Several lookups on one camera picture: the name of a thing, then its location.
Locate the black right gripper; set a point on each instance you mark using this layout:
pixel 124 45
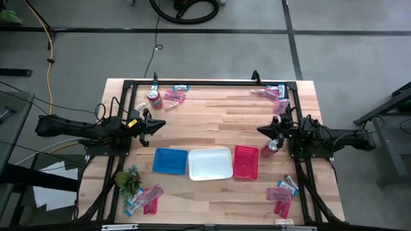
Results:
pixel 282 130

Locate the small green potted plant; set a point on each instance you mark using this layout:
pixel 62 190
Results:
pixel 128 181

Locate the red soda can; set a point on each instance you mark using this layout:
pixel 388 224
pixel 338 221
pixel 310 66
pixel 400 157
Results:
pixel 269 150
pixel 155 99

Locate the peach candy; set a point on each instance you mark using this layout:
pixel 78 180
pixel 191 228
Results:
pixel 171 105
pixel 257 91

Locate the white plastic tray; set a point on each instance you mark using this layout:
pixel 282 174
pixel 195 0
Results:
pixel 210 164

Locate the red plastic basket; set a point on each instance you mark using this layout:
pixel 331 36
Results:
pixel 246 162

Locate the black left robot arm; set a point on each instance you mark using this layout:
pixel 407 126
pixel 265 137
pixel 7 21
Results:
pixel 64 126

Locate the person's green shoe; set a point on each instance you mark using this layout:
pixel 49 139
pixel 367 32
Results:
pixel 9 17

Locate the blue plastic basket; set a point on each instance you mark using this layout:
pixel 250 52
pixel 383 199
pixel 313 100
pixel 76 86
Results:
pixel 170 161

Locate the white paper sheets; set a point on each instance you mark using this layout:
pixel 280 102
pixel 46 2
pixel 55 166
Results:
pixel 54 195

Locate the black desk frame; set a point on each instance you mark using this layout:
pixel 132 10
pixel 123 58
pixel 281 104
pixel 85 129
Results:
pixel 385 106

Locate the silver aluminium bracket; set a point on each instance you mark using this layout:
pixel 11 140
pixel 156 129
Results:
pixel 298 228
pixel 118 227

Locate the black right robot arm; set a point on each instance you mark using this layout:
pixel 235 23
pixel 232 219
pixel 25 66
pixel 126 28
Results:
pixel 346 138

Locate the yellow label tag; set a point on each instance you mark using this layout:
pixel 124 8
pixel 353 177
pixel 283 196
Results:
pixel 132 123

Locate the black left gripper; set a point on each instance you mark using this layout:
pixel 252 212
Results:
pixel 138 126

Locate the grey side table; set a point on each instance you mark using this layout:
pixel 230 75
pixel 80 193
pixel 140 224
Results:
pixel 14 128

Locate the white wrapped candy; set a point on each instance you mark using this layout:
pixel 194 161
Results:
pixel 140 106
pixel 284 222

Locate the black aluminium table frame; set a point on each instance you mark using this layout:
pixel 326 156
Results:
pixel 208 83

